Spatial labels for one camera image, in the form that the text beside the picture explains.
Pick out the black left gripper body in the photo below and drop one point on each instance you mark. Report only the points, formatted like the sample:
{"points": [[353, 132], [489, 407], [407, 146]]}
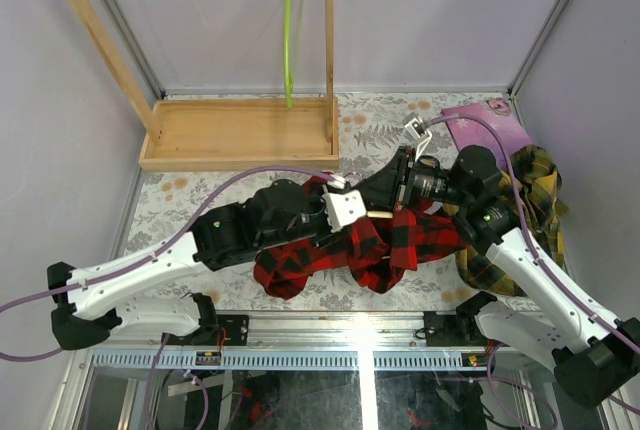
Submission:
{"points": [[316, 226]]}

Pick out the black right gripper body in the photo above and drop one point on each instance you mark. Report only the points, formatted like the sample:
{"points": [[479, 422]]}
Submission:
{"points": [[426, 182]]}

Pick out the cream wooden hanger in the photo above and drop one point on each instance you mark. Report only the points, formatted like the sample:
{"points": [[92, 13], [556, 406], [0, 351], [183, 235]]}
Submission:
{"points": [[376, 214]]}

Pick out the red black plaid shirt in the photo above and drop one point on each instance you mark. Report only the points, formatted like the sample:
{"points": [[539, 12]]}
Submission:
{"points": [[377, 252]]}

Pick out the yellow black plaid shirt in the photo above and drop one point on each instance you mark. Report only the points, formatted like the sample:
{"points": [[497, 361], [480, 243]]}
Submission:
{"points": [[538, 181]]}

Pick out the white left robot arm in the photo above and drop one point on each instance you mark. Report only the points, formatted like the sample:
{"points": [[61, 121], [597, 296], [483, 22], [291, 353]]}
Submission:
{"points": [[96, 303]]}

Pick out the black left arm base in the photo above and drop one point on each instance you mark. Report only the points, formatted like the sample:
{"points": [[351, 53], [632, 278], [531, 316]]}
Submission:
{"points": [[232, 330]]}

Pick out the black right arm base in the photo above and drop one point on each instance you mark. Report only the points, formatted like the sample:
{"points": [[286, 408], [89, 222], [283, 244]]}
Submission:
{"points": [[457, 328]]}

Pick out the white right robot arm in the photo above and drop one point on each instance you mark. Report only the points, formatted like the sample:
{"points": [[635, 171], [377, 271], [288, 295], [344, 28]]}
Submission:
{"points": [[589, 349]]}

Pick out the green hanger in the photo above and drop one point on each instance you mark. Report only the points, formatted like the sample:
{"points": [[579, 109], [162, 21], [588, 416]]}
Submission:
{"points": [[291, 44]]}

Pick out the floral table mat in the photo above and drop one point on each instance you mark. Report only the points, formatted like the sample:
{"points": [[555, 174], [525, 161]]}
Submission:
{"points": [[370, 130]]}

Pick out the purple folded cloth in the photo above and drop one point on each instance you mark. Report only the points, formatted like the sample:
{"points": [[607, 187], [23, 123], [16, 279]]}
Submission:
{"points": [[497, 113]]}

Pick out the wooden clothes rack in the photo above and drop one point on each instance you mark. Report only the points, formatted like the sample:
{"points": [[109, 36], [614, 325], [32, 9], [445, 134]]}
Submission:
{"points": [[226, 134]]}

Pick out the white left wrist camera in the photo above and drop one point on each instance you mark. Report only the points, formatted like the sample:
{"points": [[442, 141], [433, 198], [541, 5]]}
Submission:
{"points": [[342, 204]]}

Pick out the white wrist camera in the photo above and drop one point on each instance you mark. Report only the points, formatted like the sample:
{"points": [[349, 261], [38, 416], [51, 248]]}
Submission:
{"points": [[342, 204], [419, 131]]}

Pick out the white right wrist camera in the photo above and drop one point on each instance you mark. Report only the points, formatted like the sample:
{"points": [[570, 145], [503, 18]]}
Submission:
{"points": [[419, 131]]}

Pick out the perforated cable duct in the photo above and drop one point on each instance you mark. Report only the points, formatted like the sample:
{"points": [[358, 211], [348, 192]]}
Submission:
{"points": [[438, 360]]}

